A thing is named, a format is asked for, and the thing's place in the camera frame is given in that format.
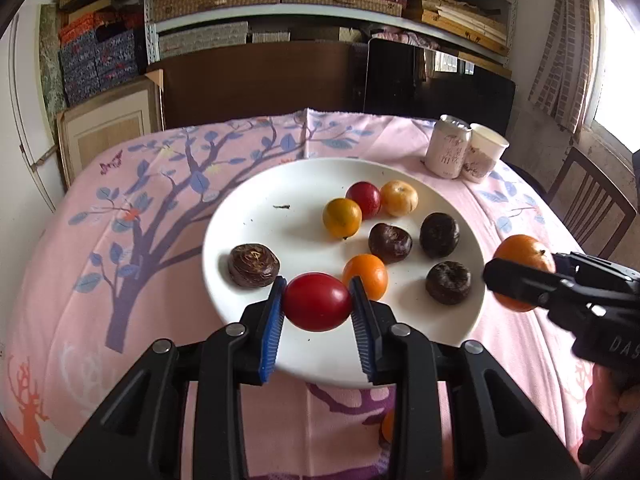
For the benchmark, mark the large rough tangerine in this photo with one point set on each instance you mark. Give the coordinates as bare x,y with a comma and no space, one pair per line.
520,252

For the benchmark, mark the dark brown water chestnut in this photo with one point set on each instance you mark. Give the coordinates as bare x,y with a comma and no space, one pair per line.
253,265
439,234
448,282
390,242

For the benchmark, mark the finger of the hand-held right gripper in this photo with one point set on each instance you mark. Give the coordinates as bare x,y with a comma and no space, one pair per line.
520,280
590,270

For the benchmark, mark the bright window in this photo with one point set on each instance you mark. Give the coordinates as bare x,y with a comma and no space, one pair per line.
620,75

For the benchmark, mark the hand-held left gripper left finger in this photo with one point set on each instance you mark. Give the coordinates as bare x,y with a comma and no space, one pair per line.
272,325

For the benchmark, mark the person's right hand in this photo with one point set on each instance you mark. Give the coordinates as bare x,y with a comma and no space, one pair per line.
600,400

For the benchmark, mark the brick pattern curtain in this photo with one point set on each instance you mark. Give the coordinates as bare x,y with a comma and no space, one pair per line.
565,60

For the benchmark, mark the red tomato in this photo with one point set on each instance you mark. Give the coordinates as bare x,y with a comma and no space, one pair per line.
317,301
363,199

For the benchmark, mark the brown wooden board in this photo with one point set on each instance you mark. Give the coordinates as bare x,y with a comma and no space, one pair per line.
250,85

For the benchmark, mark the yellow-orange citrus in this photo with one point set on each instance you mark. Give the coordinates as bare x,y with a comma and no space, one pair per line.
342,217

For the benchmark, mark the white metal shelf rack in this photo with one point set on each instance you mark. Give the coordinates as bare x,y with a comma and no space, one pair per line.
320,20

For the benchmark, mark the dark wooden chair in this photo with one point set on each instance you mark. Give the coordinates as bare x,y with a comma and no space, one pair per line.
590,210

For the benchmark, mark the stack of blue patterned boxes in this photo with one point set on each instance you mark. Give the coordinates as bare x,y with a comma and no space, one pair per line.
100,65

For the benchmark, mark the orange patterned box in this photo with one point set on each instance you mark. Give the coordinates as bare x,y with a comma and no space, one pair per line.
77,27

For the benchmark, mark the white paper cup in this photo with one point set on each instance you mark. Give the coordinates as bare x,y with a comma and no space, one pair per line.
482,155

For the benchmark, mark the black screen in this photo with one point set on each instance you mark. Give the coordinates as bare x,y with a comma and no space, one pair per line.
400,85

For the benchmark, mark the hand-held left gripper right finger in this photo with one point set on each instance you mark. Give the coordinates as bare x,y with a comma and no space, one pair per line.
361,327

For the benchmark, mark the pale yellow round fruit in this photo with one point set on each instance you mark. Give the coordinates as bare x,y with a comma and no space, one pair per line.
398,198

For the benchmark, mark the wooden framed panel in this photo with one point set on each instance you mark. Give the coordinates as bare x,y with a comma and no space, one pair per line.
105,130

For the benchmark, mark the green marbled panel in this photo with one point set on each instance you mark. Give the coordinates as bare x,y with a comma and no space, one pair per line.
52,60

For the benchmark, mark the white plate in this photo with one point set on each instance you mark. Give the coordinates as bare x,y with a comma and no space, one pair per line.
280,230

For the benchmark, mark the pink cloth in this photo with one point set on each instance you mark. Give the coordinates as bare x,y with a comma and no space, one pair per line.
405,37

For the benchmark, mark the pale drink can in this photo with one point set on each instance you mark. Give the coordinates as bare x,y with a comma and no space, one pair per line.
447,150

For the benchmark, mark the pink printed tablecloth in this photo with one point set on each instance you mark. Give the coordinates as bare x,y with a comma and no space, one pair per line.
65,320

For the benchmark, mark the small smooth orange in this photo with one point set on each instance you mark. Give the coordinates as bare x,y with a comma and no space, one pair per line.
388,425
370,272

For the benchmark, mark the white board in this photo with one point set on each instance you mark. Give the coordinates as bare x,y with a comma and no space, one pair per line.
32,110

